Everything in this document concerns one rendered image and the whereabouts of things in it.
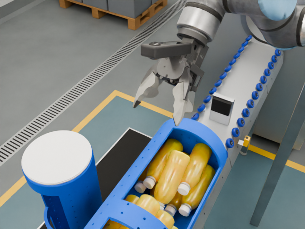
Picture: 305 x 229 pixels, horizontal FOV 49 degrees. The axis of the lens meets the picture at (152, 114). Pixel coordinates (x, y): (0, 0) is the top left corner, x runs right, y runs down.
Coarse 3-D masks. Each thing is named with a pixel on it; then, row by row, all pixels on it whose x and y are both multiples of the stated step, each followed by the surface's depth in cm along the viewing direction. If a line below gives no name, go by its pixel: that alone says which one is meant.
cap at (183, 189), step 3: (180, 186) 115; (183, 186) 114; (186, 186) 115; (177, 189) 115; (180, 189) 115; (183, 189) 114; (186, 189) 114; (180, 192) 116; (183, 192) 115; (186, 192) 114
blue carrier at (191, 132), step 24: (168, 120) 128; (192, 120) 122; (192, 144) 130; (216, 144) 120; (144, 168) 109; (216, 168) 132; (120, 192) 103; (144, 192) 129; (96, 216) 100; (120, 216) 95; (144, 216) 95; (192, 216) 118
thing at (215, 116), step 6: (216, 96) 155; (222, 96) 155; (216, 102) 155; (222, 102) 154; (228, 102) 153; (216, 108) 158; (222, 108) 156; (228, 108) 154; (210, 114) 164; (216, 114) 162; (222, 114) 160; (228, 114) 157; (216, 120) 165; (222, 120) 163; (228, 120) 161
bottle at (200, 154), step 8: (200, 144) 126; (192, 152) 124; (200, 152) 123; (208, 152) 124; (192, 160) 120; (200, 160) 120; (208, 160) 125; (192, 168) 118; (200, 168) 119; (184, 176) 116; (192, 176) 116; (200, 176) 118; (192, 184) 116
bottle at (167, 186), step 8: (176, 152) 115; (168, 160) 116; (176, 160) 114; (184, 160) 114; (168, 168) 114; (176, 168) 113; (184, 168) 114; (160, 176) 115; (168, 176) 112; (176, 176) 113; (160, 184) 112; (168, 184) 112; (176, 184) 113; (160, 192) 111; (168, 192) 111; (176, 192) 114; (160, 200) 111; (168, 200) 112
